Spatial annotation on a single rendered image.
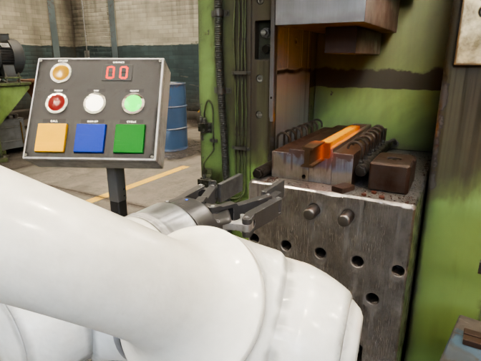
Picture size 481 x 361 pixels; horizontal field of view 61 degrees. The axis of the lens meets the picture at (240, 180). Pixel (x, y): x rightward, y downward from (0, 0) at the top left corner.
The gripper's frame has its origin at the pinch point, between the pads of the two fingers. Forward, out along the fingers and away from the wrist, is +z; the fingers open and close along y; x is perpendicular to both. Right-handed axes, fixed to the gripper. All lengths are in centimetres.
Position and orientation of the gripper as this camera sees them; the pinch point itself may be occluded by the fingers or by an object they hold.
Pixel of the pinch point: (253, 189)
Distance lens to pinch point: 65.2
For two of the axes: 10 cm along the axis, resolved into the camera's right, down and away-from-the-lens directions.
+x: 0.0, -9.6, -2.9
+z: 4.8, -2.5, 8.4
